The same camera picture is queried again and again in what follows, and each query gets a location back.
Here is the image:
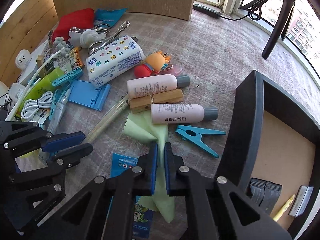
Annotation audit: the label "blue foil packet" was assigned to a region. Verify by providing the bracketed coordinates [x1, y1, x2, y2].
[94, 7, 128, 28]

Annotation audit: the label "white and blue bottle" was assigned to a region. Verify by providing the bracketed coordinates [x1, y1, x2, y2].
[7, 83, 27, 103]

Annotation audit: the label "large metal clip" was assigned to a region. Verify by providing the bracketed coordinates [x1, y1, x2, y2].
[69, 24, 110, 34]
[89, 20, 131, 55]

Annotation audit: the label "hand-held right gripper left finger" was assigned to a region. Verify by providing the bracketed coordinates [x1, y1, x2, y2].
[32, 142, 159, 240]

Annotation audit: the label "white charger plug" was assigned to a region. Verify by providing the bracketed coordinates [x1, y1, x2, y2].
[15, 50, 33, 70]

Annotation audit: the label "teal plastic clothespin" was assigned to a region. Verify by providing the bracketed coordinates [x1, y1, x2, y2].
[51, 68, 83, 87]

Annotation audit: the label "black tripod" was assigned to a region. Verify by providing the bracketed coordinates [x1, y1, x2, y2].
[241, 0, 302, 60]

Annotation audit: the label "coiled white cable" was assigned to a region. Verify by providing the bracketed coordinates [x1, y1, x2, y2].
[21, 91, 54, 119]

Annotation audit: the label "translucent white tube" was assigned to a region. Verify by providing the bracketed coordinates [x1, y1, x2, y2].
[46, 88, 73, 135]

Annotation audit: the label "red cloth pouch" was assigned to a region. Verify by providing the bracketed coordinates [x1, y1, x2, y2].
[52, 8, 95, 43]

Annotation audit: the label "black power strip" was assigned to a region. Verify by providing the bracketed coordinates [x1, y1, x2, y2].
[192, 4, 222, 18]

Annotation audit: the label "black storage box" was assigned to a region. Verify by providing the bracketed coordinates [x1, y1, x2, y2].
[215, 70, 320, 240]

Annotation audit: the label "small orange snack packet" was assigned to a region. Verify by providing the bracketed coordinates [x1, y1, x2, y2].
[32, 107, 52, 125]

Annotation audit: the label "white stick with grey flower head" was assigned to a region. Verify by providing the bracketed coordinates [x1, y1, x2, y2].
[5, 37, 71, 122]

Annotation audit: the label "small white box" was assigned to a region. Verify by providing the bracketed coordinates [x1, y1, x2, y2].
[288, 185, 314, 217]

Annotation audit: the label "black cable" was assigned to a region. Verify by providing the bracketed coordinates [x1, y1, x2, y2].
[220, 0, 270, 22]

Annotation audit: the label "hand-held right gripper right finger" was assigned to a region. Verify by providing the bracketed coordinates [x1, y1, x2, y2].
[164, 142, 292, 240]

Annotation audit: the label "blue plastic clothespin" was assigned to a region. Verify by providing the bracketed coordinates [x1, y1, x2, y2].
[174, 124, 227, 158]
[49, 84, 73, 120]

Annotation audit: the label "pink bottle with grey cap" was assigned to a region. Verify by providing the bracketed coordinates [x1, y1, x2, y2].
[151, 103, 219, 124]
[127, 74, 191, 99]

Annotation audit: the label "wooden board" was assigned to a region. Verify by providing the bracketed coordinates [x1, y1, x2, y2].
[0, 0, 59, 80]

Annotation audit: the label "blue phone stand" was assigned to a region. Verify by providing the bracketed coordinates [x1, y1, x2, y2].
[67, 80, 111, 111]

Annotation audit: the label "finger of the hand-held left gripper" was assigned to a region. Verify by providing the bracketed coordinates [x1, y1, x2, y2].
[0, 122, 86, 153]
[9, 143, 94, 183]

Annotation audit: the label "light green cleaning cloth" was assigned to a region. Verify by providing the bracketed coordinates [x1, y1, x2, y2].
[122, 112, 175, 223]

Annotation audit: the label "green tube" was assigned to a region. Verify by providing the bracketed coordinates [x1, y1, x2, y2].
[15, 67, 65, 113]

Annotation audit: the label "orange plush doll keychain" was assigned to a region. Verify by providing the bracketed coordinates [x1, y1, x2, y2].
[134, 51, 173, 78]

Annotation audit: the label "black foil packets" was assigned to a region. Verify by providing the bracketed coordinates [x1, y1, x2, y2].
[247, 177, 283, 214]

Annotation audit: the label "crumpled white wrap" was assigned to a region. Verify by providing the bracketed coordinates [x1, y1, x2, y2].
[79, 29, 105, 47]

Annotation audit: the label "white star-print tissue pack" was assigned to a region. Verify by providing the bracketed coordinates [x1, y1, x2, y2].
[85, 35, 145, 88]

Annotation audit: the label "blue cartoon packet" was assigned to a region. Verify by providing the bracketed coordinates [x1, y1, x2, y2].
[110, 152, 153, 240]

